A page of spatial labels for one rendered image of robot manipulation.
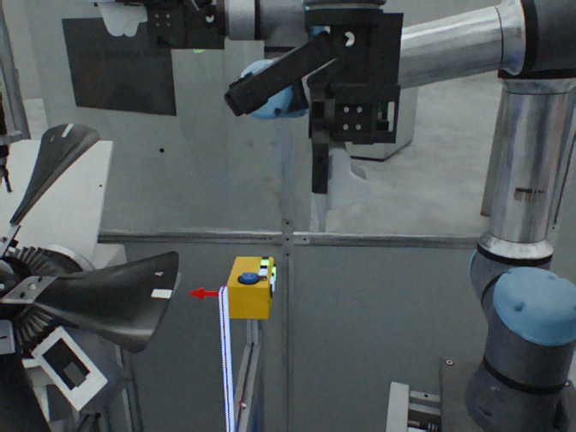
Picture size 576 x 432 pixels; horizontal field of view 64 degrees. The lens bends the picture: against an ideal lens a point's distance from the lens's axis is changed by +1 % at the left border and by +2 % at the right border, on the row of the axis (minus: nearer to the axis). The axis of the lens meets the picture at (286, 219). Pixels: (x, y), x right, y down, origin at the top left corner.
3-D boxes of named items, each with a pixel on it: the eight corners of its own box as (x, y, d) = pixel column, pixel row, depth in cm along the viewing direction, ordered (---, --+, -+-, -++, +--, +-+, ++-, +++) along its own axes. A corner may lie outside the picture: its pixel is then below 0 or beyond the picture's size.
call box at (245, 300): (237, 290, 125) (236, 255, 121) (274, 291, 124) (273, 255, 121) (227, 324, 110) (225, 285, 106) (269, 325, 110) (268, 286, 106)
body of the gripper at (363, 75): (395, 152, 42) (409, 7, 38) (302, 151, 43) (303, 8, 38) (383, 135, 49) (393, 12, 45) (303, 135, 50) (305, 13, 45)
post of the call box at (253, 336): (249, 339, 123) (247, 298, 118) (260, 339, 122) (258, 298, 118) (247, 345, 120) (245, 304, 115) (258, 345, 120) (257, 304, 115)
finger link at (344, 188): (370, 241, 45) (375, 148, 43) (310, 240, 46) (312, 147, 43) (366, 231, 48) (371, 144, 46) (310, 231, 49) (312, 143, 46)
